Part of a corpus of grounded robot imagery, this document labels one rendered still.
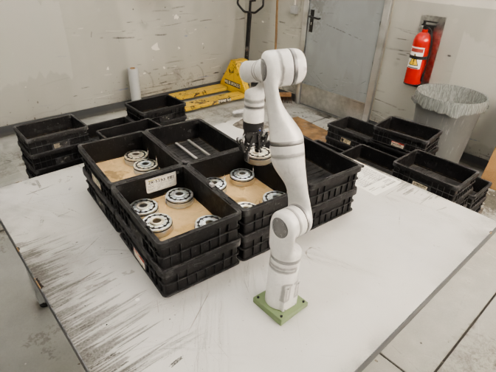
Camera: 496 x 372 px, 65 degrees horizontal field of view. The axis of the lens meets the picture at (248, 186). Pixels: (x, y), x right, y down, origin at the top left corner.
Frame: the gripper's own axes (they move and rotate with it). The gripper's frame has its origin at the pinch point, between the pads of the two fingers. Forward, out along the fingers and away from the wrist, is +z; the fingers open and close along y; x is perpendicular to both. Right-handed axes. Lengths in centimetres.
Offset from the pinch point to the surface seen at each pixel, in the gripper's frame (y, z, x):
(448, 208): 79, 30, -43
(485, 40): 285, -10, 47
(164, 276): -47, 20, -18
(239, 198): -5.4, 17.2, 0.2
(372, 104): 278, 70, 138
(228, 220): -24.5, 8.2, -19.3
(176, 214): -30.5, 17.2, 5.0
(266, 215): -7.9, 13.4, -18.9
